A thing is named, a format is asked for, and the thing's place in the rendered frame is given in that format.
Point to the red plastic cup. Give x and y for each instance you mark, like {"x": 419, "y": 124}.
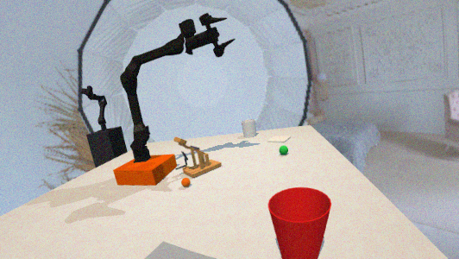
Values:
{"x": 299, "y": 216}

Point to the orange-brown ball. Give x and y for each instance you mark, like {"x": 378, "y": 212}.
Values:
{"x": 186, "y": 182}

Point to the green ball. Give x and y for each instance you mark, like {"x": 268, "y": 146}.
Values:
{"x": 284, "y": 150}

